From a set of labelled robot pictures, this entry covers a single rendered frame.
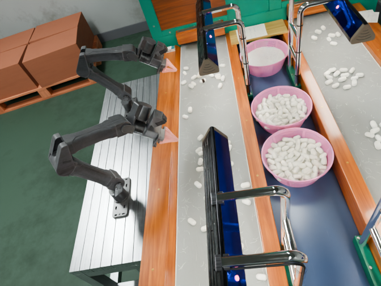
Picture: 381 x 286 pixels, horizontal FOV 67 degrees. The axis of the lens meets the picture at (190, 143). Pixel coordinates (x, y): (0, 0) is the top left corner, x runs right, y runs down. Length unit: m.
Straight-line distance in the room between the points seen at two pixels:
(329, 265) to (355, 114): 0.63
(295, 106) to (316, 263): 0.69
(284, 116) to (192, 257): 0.73
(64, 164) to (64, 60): 2.43
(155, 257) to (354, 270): 0.64
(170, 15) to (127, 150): 0.88
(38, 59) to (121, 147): 2.07
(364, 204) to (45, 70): 3.15
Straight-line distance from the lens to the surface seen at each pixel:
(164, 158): 1.28
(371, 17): 1.97
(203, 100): 1.51
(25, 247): 2.51
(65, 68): 3.47
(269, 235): 1.03
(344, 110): 1.40
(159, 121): 1.11
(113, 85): 1.62
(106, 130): 1.08
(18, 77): 3.65
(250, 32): 1.89
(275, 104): 1.42
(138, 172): 1.41
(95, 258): 1.29
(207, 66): 1.14
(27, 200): 2.76
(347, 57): 1.70
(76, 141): 1.06
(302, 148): 1.25
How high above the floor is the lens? 1.71
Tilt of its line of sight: 47 degrees down
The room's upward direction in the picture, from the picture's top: 21 degrees counter-clockwise
